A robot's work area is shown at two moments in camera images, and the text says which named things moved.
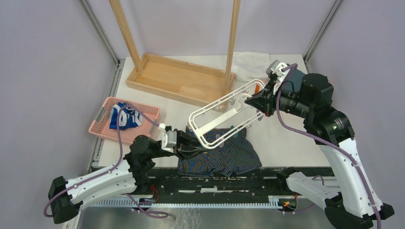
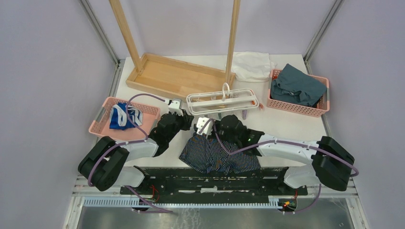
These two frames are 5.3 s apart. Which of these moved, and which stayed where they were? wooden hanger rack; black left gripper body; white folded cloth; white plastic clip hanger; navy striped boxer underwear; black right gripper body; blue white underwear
Moved: black right gripper body; white plastic clip hanger; black left gripper body
Stayed: wooden hanger rack; white folded cloth; blue white underwear; navy striped boxer underwear
